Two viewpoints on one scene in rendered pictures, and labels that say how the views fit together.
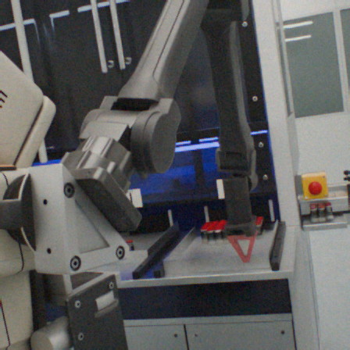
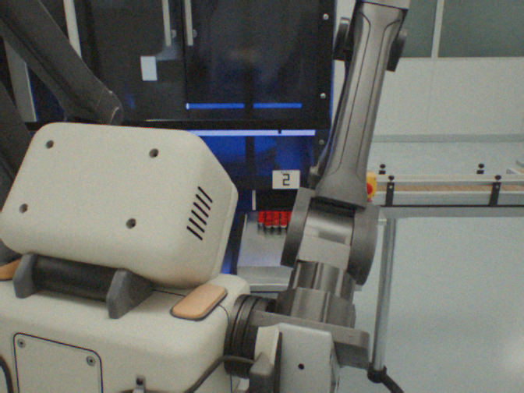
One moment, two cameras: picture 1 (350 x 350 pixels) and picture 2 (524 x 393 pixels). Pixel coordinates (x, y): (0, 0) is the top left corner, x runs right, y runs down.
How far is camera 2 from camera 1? 0.38 m
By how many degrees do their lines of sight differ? 19
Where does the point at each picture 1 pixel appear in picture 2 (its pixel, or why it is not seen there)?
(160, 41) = (358, 126)
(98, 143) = (330, 276)
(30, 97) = (226, 192)
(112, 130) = (334, 253)
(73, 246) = not seen: outside the picture
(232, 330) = not seen: hidden behind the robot
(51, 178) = (314, 345)
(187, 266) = (261, 272)
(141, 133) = (361, 256)
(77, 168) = (325, 319)
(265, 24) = not seen: hidden behind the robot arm
